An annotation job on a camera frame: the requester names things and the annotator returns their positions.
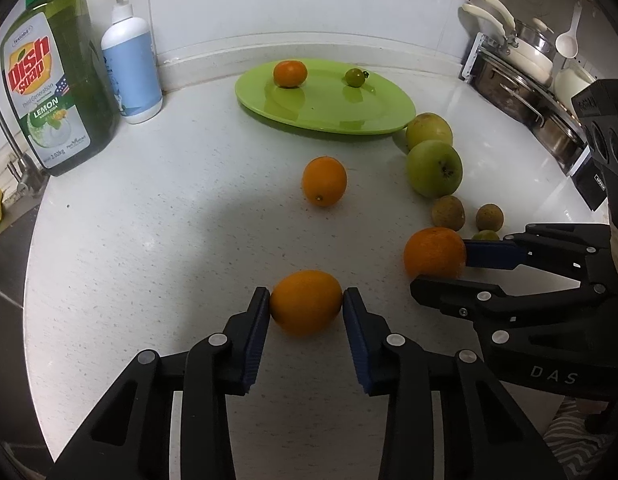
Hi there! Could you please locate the white enamel pot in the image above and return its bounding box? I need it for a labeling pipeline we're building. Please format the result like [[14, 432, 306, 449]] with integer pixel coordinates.
[[554, 67, 597, 108]]

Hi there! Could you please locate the small oval orange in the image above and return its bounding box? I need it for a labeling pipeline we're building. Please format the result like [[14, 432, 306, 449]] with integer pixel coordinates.
[[270, 270, 344, 337], [302, 156, 348, 208]]

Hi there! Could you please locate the black box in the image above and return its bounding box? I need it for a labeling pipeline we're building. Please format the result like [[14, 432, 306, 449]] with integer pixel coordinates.
[[576, 152, 610, 212]]

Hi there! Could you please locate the chrome faucet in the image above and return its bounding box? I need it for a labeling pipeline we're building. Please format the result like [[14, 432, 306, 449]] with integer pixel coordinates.
[[0, 75, 44, 206]]

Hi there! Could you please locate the green apple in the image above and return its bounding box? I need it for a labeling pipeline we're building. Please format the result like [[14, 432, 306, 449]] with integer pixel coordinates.
[[406, 140, 463, 198]]

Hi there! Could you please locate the green dish soap bottle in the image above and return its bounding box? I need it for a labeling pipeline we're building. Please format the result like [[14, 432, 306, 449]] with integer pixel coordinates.
[[0, 0, 120, 177]]

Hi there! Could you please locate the green plate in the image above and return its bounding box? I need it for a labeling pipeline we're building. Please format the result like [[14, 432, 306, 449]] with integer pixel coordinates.
[[234, 59, 417, 136]]

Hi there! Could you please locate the striped clothing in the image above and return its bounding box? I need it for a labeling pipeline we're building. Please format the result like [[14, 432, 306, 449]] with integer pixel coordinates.
[[542, 400, 618, 480]]

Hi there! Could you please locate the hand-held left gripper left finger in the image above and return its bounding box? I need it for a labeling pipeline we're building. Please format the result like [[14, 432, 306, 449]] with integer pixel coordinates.
[[46, 286, 271, 480]]

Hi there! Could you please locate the white ladle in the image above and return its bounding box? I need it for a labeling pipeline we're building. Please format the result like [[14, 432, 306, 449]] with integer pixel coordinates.
[[554, 2, 585, 73]]

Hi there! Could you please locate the white pump bottle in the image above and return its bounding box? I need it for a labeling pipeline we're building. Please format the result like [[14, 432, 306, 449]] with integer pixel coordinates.
[[100, 0, 164, 125]]

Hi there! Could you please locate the large round orange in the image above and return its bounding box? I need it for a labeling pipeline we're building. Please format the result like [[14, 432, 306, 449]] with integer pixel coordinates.
[[403, 227, 467, 281]]

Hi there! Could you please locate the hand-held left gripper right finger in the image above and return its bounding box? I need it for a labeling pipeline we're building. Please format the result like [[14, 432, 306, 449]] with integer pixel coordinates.
[[342, 287, 572, 480]]

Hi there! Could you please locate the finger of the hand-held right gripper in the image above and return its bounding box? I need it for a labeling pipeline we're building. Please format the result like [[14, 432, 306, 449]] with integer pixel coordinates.
[[463, 224, 612, 286], [410, 276, 615, 333]]

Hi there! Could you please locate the small brown fruit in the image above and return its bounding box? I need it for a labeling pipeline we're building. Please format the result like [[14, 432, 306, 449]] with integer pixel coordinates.
[[476, 203, 505, 231], [431, 195, 465, 231]]

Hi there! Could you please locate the small mandarin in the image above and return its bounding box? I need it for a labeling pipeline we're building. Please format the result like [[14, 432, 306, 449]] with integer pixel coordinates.
[[273, 60, 309, 89]]

